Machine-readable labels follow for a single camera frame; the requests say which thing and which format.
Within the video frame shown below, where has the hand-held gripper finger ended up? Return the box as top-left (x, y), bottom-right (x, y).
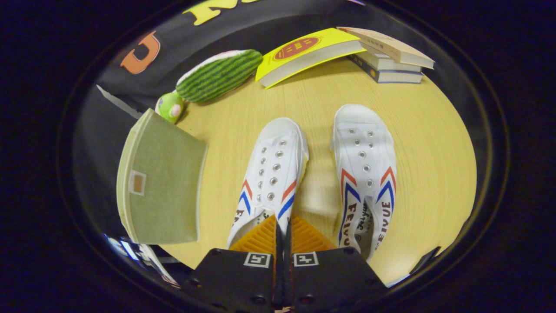
top-left (179, 214), bottom-right (284, 313)
top-left (283, 213), bottom-right (388, 313)

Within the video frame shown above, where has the white canvas shoe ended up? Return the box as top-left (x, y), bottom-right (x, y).
top-left (225, 117), bottom-right (310, 250)
top-left (331, 103), bottom-right (397, 263)

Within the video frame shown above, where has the green fabric storage box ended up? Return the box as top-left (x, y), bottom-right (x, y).
top-left (116, 107), bottom-right (209, 245)

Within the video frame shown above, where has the blue white object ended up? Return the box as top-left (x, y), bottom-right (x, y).
top-left (103, 233), bottom-right (181, 289)

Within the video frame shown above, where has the black block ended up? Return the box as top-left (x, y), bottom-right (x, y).
top-left (410, 246), bottom-right (442, 275)

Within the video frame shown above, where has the green and pink plush toy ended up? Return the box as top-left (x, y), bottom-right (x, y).
top-left (155, 90), bottom-right (185, 125)

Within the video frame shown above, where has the watermelon slice plush toy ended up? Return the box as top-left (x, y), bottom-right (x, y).
top-left (175, 49), bottom-right (264, 104)

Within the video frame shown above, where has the dark blue book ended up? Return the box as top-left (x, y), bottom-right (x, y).
top-left (347, 53), bottom-right (424, 84)

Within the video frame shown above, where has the yellow book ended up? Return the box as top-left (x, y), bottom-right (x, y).
top-left (255, 27), bottom-right (367, 90)

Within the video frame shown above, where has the grey book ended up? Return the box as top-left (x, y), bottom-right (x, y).
top-left (360, 43), bottom-right (423, 73)

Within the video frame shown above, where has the beige book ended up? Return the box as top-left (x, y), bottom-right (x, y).
top-left (336, 27), bottom-right (435, 70)

